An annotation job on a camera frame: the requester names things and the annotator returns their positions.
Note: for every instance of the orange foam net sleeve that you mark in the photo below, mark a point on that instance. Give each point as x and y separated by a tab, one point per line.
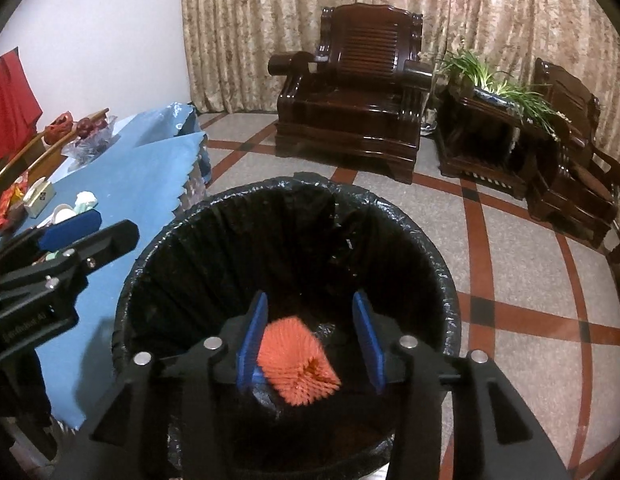
295	363

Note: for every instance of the dark red apples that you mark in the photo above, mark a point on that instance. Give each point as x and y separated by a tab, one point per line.
88	126

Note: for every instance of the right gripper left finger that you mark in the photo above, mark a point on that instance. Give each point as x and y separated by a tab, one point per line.
126	438

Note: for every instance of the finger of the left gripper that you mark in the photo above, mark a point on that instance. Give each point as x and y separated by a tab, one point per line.
88	254
35	242

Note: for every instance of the black lined trash bin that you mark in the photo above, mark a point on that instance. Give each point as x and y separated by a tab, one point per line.
310	244

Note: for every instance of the white paper cup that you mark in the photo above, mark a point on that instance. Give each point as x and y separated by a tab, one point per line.
60	213

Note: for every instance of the beige patterned curtain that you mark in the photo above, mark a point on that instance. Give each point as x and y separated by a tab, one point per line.
238	52

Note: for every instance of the light blue tablecloth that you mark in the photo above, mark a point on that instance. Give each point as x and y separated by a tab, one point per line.
149	140

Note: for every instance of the green potted plant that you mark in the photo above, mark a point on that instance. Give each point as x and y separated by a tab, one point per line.
472	78

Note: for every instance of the white tissue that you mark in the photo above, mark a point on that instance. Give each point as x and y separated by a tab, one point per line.
85	201

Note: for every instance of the cream tissue box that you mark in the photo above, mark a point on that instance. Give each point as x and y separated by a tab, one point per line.
38	196

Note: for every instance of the dark wooden armchair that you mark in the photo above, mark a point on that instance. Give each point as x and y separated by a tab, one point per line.
361	94
576	184

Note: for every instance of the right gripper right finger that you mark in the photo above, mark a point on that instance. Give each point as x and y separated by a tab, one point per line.
495	434

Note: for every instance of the red snack packets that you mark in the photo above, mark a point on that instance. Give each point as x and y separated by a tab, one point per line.
12	192

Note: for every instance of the red cloth cover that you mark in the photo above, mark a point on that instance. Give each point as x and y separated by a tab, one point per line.
19	108

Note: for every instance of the dark wooden side table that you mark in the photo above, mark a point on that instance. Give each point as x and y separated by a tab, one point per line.
479	138

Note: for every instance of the glass fruit bowl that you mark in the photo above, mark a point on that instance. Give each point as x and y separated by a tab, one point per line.
83	151

